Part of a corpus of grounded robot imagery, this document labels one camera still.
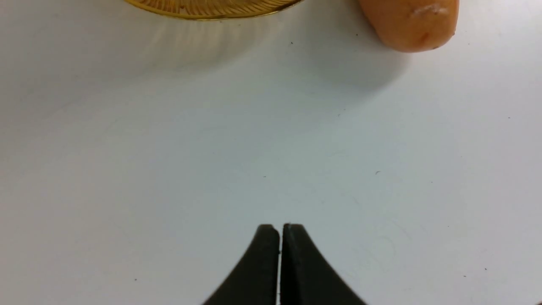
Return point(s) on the amber ribbed glass plate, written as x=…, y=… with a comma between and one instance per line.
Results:
x=213, y=9

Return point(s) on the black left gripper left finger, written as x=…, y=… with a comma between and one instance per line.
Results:
x=253, y=281

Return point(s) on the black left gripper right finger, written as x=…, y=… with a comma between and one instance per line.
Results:
x=306, y=278

